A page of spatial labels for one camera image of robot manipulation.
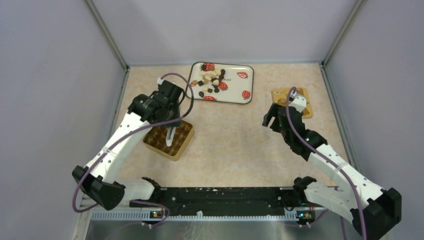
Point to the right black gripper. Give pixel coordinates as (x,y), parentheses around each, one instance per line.
(273,112)

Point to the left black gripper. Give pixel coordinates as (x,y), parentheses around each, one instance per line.
(176,107)

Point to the metal tongs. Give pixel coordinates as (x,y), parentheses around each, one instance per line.
(170,136)

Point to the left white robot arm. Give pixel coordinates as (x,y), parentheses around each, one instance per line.
(97,179)

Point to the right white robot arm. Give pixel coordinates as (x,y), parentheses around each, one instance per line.
(372,210)

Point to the gold chocolate box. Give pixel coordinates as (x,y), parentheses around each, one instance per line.
(155,141)

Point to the wooden animal puzzle board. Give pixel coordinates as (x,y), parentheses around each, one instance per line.
(306,106)

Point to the pile of chocolates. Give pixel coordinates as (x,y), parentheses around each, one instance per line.
(206,81)

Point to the strawberry pattern tray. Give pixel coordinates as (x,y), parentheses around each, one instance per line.
(238,84)

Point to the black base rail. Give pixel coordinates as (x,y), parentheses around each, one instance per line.
(232,202)

